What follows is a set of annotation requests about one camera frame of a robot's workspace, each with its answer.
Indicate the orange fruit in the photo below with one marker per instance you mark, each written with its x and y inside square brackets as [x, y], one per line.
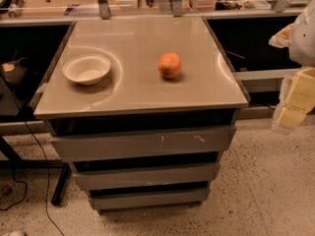
[169, 65]

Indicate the dark bag under desk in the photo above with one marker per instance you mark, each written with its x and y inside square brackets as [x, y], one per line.
[20, 76]

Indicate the grey bottom drawer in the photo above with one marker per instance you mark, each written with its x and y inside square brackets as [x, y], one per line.
[151, 199]

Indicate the white paper bowl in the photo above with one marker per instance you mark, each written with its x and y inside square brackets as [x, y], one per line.
[86, 70]

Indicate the grey middle drawer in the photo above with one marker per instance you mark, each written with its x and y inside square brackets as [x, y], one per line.
[143, 177]

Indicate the grey top drawer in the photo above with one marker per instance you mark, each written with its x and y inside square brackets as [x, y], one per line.
[143, 143]

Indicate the grey metal beam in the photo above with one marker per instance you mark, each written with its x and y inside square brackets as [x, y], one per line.
[263, 81]

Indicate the grey drawer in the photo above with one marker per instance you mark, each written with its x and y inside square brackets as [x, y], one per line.
[143, 143]
[151, 199]
[143, 177]

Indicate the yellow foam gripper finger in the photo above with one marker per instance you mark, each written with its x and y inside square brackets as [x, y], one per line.
[300, 99]

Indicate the grey drawer cabinet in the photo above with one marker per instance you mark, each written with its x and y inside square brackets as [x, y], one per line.
[134, 97]

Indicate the black desk leg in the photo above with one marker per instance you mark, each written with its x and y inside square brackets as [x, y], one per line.
[61, 183]

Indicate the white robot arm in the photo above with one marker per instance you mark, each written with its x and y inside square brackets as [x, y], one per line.
[299, 38]

